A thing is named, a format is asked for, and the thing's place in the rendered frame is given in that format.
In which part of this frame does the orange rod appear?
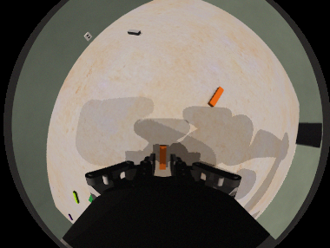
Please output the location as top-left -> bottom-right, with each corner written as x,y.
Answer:
208,87 -> 224,107
160,145 -> 166,170

